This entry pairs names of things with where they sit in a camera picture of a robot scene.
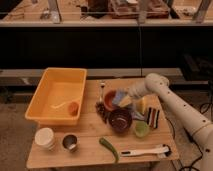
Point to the yellow sponge block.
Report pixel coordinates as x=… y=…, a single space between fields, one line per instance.
x=141 y=105

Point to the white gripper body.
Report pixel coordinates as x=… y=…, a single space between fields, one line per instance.
x=137 y=90

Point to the small green cup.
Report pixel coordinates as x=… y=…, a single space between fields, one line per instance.
x=141 y=129

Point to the white paper cup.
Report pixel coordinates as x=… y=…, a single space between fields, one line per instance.
x=45 y=138

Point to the blue yellow sponge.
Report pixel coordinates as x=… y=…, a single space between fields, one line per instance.
x=121 y=99

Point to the dark purple bowl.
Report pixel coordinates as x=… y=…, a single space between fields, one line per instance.
x=120 y=120

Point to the red bowl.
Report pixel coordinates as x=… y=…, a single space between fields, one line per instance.
x=109 y=96

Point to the white handled brush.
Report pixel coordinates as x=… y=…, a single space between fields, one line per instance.
x=161 y=151

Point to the green chili pepper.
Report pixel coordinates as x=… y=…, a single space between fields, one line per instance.
x=110 y=147

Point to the orange ball in bin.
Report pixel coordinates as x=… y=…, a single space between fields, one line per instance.
x=73 y=108

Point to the yellow spoon in bin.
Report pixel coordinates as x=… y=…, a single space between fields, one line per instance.
x=62 y=104

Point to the yellow plastic bin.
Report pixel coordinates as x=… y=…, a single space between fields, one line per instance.
x=56 y=86

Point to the wooden table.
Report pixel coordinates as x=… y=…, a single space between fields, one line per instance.
x=89 y=130

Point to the dark brown pinecone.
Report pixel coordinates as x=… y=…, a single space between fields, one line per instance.
x=102 y=111

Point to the striped black red cloth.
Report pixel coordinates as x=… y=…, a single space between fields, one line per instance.
x=152 y=117

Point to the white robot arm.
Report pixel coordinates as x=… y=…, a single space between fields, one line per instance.
x=199 y=127

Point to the small metal cup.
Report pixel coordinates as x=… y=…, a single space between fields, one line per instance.
x=70 y=142

